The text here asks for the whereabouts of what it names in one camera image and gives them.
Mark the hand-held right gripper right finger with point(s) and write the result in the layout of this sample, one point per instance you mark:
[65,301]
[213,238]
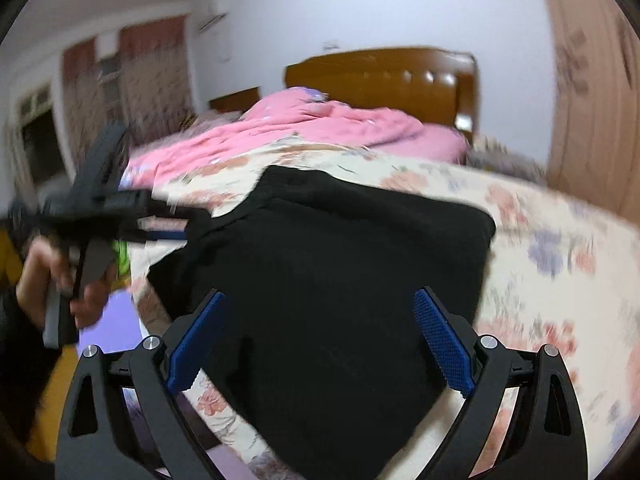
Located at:
[442,335]

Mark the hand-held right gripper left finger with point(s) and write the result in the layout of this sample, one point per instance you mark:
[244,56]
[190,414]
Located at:
[197,332]

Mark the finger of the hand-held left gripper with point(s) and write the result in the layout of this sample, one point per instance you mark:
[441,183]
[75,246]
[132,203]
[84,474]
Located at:
[165,235]
[180,214]

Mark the black pants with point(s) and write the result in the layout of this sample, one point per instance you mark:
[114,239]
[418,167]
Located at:
[325,285]

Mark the person's left forearm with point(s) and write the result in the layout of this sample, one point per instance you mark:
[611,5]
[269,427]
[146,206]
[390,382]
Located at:
[20,365]

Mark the person's left hand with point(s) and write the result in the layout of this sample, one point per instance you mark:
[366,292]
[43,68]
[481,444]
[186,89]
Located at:
[37,280]

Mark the green object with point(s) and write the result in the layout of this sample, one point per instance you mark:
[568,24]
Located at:
[121,257]

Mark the lavender cloth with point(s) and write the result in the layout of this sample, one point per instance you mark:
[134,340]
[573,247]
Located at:
[117,315]

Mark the barred window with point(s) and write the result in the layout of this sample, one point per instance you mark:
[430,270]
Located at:
[42,140]

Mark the cream floral bedsheet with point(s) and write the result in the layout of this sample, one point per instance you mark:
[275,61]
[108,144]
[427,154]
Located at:
[550,270]

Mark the red patterned curtain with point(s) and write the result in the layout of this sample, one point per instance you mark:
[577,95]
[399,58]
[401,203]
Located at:
[150,75]

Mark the pink floral quilt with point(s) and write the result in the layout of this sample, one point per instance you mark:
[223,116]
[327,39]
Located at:
[325,125]

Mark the wooden bed headboard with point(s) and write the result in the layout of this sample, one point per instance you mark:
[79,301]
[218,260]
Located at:
[375,75]

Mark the light wooden wardrobe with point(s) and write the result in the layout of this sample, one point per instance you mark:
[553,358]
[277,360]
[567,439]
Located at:
[590,110]

